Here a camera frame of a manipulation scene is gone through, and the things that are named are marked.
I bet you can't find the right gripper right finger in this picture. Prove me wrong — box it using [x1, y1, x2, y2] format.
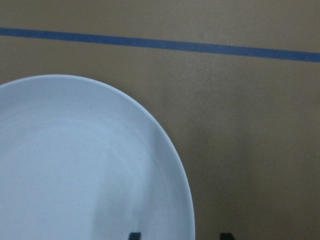
[219, 232, 235, 240]

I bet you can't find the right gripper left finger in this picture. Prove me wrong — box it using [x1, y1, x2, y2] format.
[128, 232, 141, 240]

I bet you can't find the blue plate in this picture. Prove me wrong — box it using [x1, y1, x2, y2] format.
[0, 75, 195, 240]

